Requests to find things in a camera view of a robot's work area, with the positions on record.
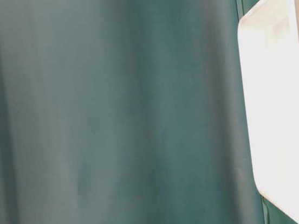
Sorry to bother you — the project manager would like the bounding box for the white plastic tray case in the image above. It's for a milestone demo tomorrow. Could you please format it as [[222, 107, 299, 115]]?
[[237, 0, 299, 223]]

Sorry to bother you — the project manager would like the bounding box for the green table cloth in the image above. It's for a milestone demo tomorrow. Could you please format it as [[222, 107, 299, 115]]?
[[0, 0, 294, 224]]

